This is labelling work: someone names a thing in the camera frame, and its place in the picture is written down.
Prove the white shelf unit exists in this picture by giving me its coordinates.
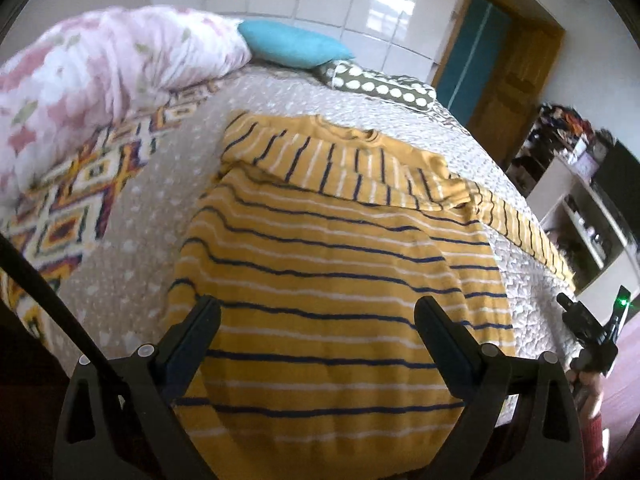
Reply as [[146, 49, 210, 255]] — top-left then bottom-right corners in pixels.
[[527, 157, 640, 306]]

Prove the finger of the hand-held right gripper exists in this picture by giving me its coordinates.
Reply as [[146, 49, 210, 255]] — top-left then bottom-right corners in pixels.
[[556, 292, 601, 346]]

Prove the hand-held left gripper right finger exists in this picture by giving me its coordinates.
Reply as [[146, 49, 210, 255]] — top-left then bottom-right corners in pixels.
[[414, 296, 586, 480]]

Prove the person's right hand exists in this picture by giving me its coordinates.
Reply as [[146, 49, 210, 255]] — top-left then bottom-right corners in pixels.
[[570, 360, 608, 421]]

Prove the teal pillow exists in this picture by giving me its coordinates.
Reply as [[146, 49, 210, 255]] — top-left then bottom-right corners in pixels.
[[237, 19, 357, 70]]

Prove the pink floral duvet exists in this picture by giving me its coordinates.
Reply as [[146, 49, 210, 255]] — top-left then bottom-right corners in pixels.
[[0, 5, 253, 201]]

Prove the wooden door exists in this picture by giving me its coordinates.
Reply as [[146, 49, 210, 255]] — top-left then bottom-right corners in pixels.
[[477, 22, 566, 163]]

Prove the geometric patterned blanket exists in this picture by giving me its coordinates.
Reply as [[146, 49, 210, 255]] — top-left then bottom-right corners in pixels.
[[0, 82, 223, 346]]

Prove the teal curtain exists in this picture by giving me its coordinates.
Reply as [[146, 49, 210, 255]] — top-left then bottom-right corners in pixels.
[[435, 0, 512, 126]]

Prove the pile of colourful clothes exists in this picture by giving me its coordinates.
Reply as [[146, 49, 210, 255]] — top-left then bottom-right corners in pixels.
[[520, 102, 613, 161]]

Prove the yellow striped sweater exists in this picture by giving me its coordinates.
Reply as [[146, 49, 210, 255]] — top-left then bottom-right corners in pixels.
[[167, 112, 576, 466]]

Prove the person's right forearm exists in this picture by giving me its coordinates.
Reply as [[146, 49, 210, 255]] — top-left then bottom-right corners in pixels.
[[582, 412, 615, 480]]

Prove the black strap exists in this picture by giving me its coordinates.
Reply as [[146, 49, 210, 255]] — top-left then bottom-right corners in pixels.
[[0, 234, 110, 363]]

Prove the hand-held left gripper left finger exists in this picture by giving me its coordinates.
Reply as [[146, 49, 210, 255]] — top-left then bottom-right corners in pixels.
[[52, 295, 222, 480]]

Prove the black television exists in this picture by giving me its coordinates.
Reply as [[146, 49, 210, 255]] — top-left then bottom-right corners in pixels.
[[594, 140, 640, 253]]

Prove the olive dotted bolster pillow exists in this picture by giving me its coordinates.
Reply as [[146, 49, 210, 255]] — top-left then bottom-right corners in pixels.
[[320, 59, 437, 112]]

